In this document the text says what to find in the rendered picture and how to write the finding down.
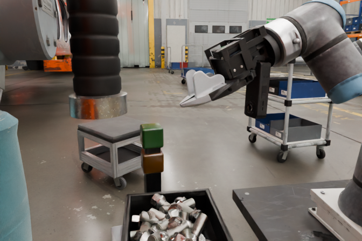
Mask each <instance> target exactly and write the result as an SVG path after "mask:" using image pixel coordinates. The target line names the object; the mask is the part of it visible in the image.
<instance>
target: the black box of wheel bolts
mask: <svg viewBox="0 0 362 241"><path fill-rule="evenodd" d="M121 241H234V240H233V238H232V236H231V234H230V232H229V230H228V228H227V226H226V223H225V221H224V219H223V217H222V215H221V213H220V211H219V209H218V207H217V205H216V203H215V200H214V198H213V196H212V194H211V192H210V190H209V188H203V189H189V190H174V191H166V192H152V193H137V194H127V195H126V204H125V210H124V219H123V228H122V237H121Z"/></svg>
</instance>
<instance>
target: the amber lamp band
mask: <svg viewBox="0 0 362 241"><path fill-rule="evenodd" d="M141 167H142V170H143V173H144V174H154V173H161V172H164V154H163V152H162V150H161V153H152V154H145V153H144V150H143V149H141Z"/></svg>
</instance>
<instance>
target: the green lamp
mask: <svg viewBox="0 0 362 241"><path fill-rule="evenodd" d="M140 142H141V145H142V147H143V149H151V148H161V147H163V146H164V132H163V128H162V126H161V125H160V123H150V124H141V125H140Z"/></svg>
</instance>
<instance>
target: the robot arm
mask: <svg viewBox="0 0 362 241"><path fill-rule="evenodd" d="M345 24H346V15H345V12H344V10H343V8H342V7H341V6H340V4H338V3H337V2H336V1H334V0H312V1H309V2H306V3H304V4H302V5H301V6H300V7H299V8H297V9H295V10H292V11H291V12H289V13H287V14H285V15H283V16H282V17H280V18H278V19H275V20H274V21H272V22H270V23H268V24H266V25H261V26H257V27H256V26H254V27H251V28H249V29H248V30H246V31H244V32H242V33H240V34H238V35H237V36H235V37H233V38H230V39H226V40H223V41H221V42H219V43H218V44H216V45H214V46H212V47H210V48H208V49H206V50H204V52H205V54H206V57H207V59H208V61H209V63H210V65H211V68H212V69H213V70H214V73H215V75H213V74H212V73H207V74H205V73H203V72H202V71H197V72H196V71H195V70H193V69H192V70H189V71H188V72H187V73H186V83H187V89H188V93H189V94H188V96H187V97H185V98H184V99H183V100H182V101H181V102H180V106H181V107H196V106H198V105H202V104H205V103H208V102H211V101H215V100H217V99H220V98H222V97H225V96H227V95H229V94H232V93H233V92H235V91H237V90H239V89H240V88H242V87H244V86H246V98H245V112H244V114H245V115H246V116H248V117H251V118H254V119H261V118H266V115H267V103H268V92H269V80H270V68H271V67H274V68H279V67H281V66H283V65H285V64H286V63H288V62H290V61H291V60H293V59H295V58H298V57H299V56H301V57H302V59H303V60H304V61H305V63H306V64H307V66H308V67H309V68H310V70H311V71H312V73H313V74H314V76H315V78H316V79H317V81H318V82H319V83H320V85H321V86H322V88H323V89H324V91H325V92H326V94H327V97H328V98H329V99H330V100H331V101H332V102H333V103H334V104H341V103H344V102H346V101H349V100H351V99H353V98H355V97H357V96H359V95H361V94H362V39H359V40H357V41H355V42H352V41H351V40H350V39H349V37H348V36H347V35H346V33H345V32H344V30H343V29H344V27H345ZM227 43H228V44H227ZM218 45H220V46H221V48H220V49H214V50H212V51H210V50H211V49H213V48H214V47H216V46H218ZM211 52H212V54H211ZM212 55H213V56H212ZM338 206H339V208H340V210H341V211H342V213H343V214H344V215H345V216H346V217H348V218H349V219H350V220H351V221H353V222H355V223H356V224H358V225H359V226H361V227H362V143H361V147H360V151H359V155H358V159H357V163H356V167H355V169H354V173H353V178H352V180H351V181H350V182H349V184H348V185H347V186H346V187H345V189H344V190H342V191H341V193H340V194H339V198H338Z"/></svg>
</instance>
